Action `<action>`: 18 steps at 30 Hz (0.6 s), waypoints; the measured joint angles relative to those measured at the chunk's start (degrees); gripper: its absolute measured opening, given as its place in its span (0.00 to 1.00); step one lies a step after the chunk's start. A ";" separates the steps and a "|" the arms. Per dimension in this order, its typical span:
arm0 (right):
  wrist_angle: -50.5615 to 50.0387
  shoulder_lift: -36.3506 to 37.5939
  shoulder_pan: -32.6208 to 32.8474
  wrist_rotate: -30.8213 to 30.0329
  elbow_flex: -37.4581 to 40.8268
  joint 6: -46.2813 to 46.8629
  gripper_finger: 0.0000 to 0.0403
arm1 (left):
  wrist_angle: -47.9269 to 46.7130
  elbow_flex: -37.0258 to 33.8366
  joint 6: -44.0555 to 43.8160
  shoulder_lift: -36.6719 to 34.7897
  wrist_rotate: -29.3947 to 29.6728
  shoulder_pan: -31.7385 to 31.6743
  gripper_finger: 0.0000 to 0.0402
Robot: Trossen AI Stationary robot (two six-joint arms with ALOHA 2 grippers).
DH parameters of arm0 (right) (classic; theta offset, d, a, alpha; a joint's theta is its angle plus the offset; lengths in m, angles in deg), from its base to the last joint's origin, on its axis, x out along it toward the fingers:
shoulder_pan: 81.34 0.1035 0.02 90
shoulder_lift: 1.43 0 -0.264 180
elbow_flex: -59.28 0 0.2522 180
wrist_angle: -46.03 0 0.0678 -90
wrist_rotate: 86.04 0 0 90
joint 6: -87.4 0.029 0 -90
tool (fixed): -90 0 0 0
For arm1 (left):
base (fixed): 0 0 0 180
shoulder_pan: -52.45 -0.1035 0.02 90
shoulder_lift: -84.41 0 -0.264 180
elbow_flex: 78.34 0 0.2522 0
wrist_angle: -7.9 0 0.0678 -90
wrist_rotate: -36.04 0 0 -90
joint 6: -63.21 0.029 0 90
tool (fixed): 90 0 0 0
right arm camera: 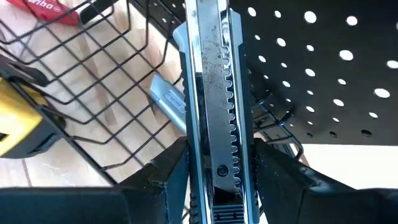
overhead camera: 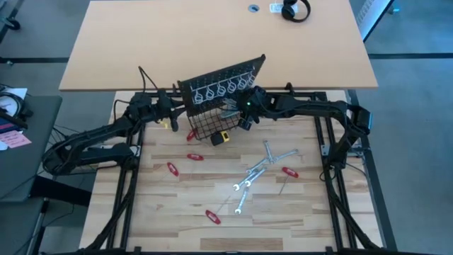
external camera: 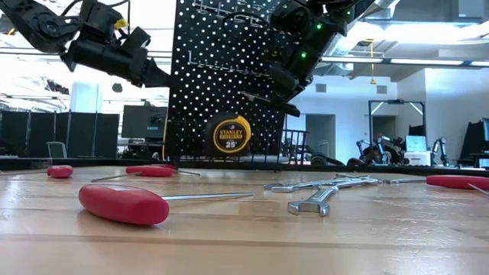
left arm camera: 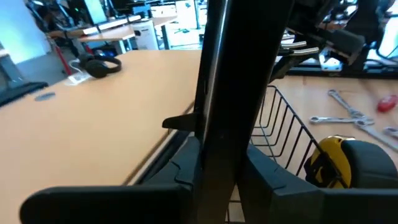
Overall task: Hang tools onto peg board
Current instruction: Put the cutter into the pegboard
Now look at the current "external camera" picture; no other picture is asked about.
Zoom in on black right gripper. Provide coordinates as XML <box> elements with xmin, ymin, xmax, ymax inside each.
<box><xmin>266</xmin><ymin>56</ymin><xmax>311</xmax><ymax>107</ymax></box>

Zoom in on small silver combination wrench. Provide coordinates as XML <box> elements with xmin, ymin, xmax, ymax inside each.
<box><xmin>335</xmin><ymin>173</ymin><xmax>383</xmax><ymax>180</ymax></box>

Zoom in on black aluminium table frame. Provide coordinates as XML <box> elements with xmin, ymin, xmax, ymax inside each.
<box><xmin>0</xmin><ymin>155</ymin><xmax>489</xmax><ymax>179</ymax></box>

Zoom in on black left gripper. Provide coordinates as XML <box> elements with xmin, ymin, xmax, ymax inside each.
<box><xmin>60</xmin><ymin>25</ymin><xmax>172</xmax><ymax>89</ymax></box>

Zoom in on black metal pegboard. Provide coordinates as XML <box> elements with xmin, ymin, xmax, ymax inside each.
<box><xmin>167</xmin><ymin>0</ymin><xmax>291</xmax><ymax>163</ymax></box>

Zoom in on yellow hanging cord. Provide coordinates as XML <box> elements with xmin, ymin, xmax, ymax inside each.
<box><xmin>361</xmin><ymin>37</ymin><xmax>377</xmax><ymax>86</ymax></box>

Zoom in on white wire wrench rack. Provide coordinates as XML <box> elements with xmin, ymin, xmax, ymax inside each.
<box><xmin>186</xmin><ymin>50</ymin><xmax>278</xmax><ymax>78</ymax></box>

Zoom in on black background station frame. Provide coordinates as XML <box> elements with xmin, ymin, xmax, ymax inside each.
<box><xmin>368</xmin><ymin>99</ymin><xmax>428</xmax><ymax>167</ymax></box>

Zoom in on background laptop screen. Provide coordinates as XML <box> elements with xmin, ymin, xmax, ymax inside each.
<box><xmin>404</xmin><ymin>135</ymin><xmax>428</xmax><ymax>153</ymax></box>

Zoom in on long ceiling light strip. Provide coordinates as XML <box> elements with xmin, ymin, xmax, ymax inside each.
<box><xmin>389</xmin><ymin>57</ymin><xmax>465</xmax><ymax>66</ymax></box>
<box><xmin>322</xmin><ymin>56</ymin><xmax>384</xmax><ymax>64</ymax></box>

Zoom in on white wire screwdriver ring rack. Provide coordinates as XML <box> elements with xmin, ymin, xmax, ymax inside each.
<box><xmin>192</xmin><ymin>0</ymin><xmax>270</xmax><ymax>24</ymax></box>

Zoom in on gray office chair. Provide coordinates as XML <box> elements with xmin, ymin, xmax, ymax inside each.
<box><xmin>45</xmin><ymin>141</ymin><xmax>69</xmax><ymax>160</ymax></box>

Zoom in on yellow black tape measure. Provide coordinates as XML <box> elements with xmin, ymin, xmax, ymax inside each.
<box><xmin>205</xmin><ymin>114</ymin><xmax>253</xmax><ymax>158</ymax></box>

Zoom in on black headphones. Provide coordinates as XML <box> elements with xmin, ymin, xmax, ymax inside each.
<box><xmin>308</xmin><ymin>151</ymin><xmax>347</xmax><ymax>167</ymax></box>

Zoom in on white box device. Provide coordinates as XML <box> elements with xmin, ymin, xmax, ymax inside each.
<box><xmin>403</xmin><ymin>151</ymin><xmax>434</xmax><ymax>167</ymax></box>

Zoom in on black computer monitor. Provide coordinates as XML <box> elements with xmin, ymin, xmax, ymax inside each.
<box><xmin>121</xmin><ymin>105</ymin><xmax>169</xmax><ymax>141</ymax></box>

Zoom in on black office partition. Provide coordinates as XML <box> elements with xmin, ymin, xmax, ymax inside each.
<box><xmin>0</xmin><ymin>109</ymin><xmax>121</xmax><ymax>160</ymax></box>

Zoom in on large black background monitor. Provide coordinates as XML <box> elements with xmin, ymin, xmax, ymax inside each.
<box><xmin>458</xmin><ymin>118</ymin><xmax>489</xmax><ymax>169</ymax></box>

